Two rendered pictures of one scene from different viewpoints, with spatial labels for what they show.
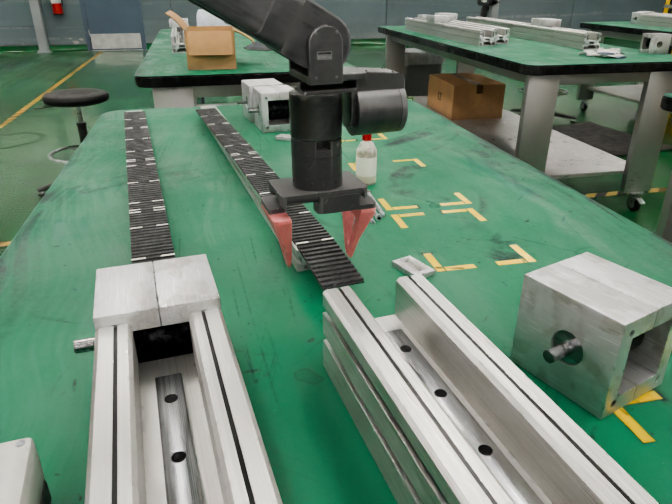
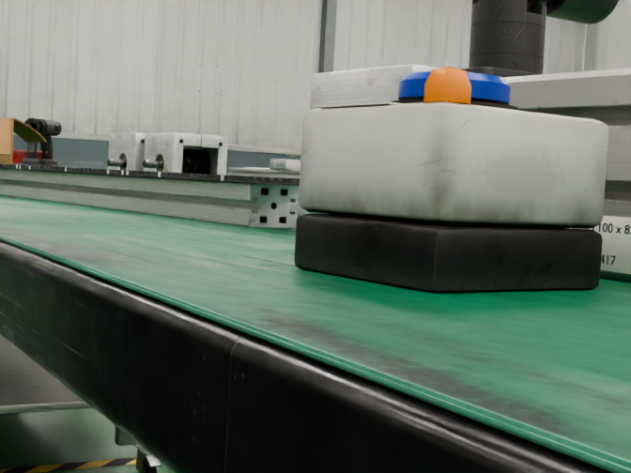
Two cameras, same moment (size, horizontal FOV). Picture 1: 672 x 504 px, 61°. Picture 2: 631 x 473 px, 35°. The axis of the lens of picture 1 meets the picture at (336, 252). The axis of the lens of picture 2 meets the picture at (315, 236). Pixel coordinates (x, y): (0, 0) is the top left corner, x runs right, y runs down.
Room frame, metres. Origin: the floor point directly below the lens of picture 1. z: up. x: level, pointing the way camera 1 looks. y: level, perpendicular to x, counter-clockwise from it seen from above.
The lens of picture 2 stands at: (-0.10, 0.37, 0.81)
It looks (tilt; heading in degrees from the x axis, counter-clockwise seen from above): 3 degrees down; 344
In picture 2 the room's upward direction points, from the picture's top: 3 degrees clockwise
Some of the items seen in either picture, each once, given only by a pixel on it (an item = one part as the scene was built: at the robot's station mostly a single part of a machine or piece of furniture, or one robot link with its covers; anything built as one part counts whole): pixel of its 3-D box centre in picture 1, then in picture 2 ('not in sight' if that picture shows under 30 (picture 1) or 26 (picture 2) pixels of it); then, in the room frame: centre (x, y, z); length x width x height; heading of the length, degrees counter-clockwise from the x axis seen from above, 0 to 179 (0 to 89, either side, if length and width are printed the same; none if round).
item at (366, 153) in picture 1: (366, 151); not in sight; (0.99, -0.05, 0.84); 0.04 x 0.04 x 0.12
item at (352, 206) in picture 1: (338, 222); not in sight; (0.63, 0.00, 0.85); 0.07 x 0.07 x 0.09; 19
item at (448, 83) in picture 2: not in sight; (448, 84); (0.20, 0.25, 0.85); 0.02 x 0.02 x 0.01
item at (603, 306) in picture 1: (585, 333); not in sight; (0.43, -0.22, 0.83); 0.11 x 0.10 x 0.10; 122
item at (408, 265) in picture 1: (413, 268); not in sight; (0.64, -0.10, 0.78); 0.05 x 0.03 x 0.01; 32
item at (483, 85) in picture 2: not in sight; (453, 102); (0.24, 0.23, 0.84); 0.04 x 0.04 x 0.02
